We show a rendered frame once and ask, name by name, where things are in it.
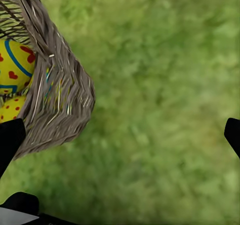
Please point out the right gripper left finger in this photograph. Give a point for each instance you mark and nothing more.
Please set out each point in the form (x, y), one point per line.
(12, 135)

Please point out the wicker basket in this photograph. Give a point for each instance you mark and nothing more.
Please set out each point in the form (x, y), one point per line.
(61, 96)

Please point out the easter egg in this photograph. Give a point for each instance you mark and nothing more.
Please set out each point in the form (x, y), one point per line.
(11, 108)
(17, 64)

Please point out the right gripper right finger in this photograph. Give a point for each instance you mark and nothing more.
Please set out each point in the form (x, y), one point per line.
(232, 134)

